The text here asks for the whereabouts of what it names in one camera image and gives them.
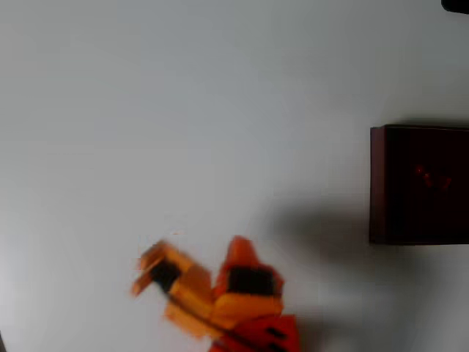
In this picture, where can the light orange gripper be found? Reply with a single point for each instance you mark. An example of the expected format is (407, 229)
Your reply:
(250, 280)

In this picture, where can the red toy minifigure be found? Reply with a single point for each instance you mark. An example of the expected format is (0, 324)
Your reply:
(427, 179)

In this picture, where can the dark red open box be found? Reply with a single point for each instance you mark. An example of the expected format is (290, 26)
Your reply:
(403, 220)

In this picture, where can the black object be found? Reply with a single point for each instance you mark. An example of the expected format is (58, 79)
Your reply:
(456, 5)

